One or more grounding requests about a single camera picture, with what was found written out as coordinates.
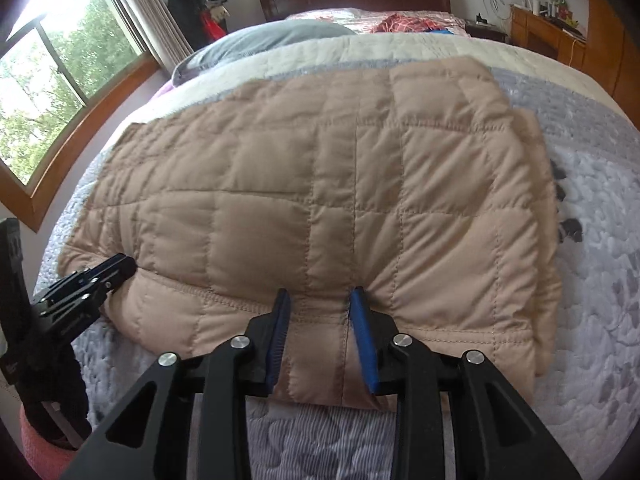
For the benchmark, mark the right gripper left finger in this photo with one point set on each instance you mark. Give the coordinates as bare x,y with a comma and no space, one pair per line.
186,419

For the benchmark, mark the beige quilted long coat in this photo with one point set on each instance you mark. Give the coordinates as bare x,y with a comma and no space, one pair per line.
420,183

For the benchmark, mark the wooden desk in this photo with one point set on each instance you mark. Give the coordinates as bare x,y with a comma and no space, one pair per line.
537,34

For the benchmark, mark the coat rack with clothes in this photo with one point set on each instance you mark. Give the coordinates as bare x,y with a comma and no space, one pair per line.
202,22

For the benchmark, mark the dark nightstand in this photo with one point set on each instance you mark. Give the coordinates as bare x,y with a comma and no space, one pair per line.
480,28

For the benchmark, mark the beige curtain left window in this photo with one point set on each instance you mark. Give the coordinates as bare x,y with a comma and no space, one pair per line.
160,32

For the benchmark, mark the red patterned cloth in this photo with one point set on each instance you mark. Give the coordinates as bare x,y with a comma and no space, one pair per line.
408,24

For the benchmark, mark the large wooden frame window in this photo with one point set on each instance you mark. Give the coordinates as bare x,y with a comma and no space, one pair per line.
66,66

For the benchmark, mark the wooden wardrobe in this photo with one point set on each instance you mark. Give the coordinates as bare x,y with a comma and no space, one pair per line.
612,58

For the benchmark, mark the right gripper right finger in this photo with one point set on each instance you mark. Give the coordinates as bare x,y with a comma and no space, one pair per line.
496,434

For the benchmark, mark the grey pillow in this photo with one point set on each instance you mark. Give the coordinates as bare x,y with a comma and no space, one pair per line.
254,40

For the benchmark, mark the grey patterned quilted bedspread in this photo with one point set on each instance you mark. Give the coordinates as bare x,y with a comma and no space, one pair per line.
588,395

